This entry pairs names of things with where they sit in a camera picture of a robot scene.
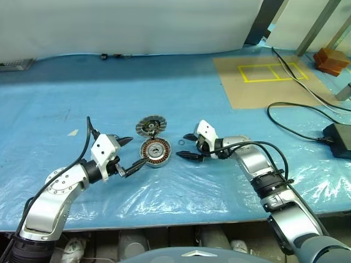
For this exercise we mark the grey ribbed vent box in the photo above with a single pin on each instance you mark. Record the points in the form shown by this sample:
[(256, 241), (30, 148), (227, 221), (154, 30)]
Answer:
[(16, 64)]

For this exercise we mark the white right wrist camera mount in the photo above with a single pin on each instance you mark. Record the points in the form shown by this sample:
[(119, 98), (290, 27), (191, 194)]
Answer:
[(207, 131)]

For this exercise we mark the silver metal post foot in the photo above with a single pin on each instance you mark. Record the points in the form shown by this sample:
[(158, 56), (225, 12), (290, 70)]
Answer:
[(344, 91)]

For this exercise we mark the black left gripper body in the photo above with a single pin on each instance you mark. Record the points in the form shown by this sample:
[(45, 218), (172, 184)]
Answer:
[(113, 167)]

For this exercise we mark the finned round motor lid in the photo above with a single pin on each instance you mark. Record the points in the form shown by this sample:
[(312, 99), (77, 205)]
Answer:
[(142, 127)]

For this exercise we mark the blue plastic table sheet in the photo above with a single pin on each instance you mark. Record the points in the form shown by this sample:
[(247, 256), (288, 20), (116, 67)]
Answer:
[(192, 96)]

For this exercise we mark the round copper-wound motor housing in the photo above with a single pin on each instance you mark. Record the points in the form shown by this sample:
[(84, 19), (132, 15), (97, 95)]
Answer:
[(162, 161)]

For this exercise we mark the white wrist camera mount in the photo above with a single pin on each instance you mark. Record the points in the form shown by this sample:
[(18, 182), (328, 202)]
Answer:
[(104, 148), (207, 131)]

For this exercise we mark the black power adapter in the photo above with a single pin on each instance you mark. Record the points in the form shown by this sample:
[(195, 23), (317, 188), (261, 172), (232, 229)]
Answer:
[(340, 139)]

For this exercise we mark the white backdrop sheet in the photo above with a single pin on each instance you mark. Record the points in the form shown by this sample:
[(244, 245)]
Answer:
[(123, 24)]

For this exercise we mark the small black clip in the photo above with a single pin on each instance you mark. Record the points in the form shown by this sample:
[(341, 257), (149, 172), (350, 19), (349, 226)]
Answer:
[(104, 56)]

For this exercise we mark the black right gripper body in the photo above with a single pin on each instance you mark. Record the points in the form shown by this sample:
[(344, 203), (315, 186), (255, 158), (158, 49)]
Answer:
[(204, 150)]

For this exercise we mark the thin aluminium frame post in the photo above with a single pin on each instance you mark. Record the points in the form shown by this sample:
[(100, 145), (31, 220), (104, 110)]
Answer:
[(340, 34)]

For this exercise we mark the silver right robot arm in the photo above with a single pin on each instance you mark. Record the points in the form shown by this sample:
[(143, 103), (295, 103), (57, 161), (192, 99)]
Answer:
[(255, 161)]

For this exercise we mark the grey rounded cylinder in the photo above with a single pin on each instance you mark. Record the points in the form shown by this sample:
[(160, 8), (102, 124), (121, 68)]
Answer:
[(215, 238), (134, 243)]

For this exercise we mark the slanted aluminium frame post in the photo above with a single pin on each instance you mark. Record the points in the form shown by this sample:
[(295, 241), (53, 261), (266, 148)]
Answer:
[(315, 27)]

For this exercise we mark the brown cardboard sheet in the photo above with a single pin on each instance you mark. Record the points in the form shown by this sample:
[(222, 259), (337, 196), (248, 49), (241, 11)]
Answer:
[(246, 93)]

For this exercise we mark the grey-blue robot torso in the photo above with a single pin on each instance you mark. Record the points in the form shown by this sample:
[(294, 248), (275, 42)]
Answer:
[(192, 254)]

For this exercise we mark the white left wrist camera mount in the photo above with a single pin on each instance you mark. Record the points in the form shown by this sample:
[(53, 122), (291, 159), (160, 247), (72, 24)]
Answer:
[(104, 148)]

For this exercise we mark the white tape scrap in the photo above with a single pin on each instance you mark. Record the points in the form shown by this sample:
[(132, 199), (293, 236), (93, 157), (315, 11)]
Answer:
[(73, 133)]

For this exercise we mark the orange wooden blocks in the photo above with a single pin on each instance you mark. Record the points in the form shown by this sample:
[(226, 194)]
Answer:
[(333, 59)]

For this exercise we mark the white panel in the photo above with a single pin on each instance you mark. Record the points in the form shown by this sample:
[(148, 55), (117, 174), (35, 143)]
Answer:
[(296, 22)]

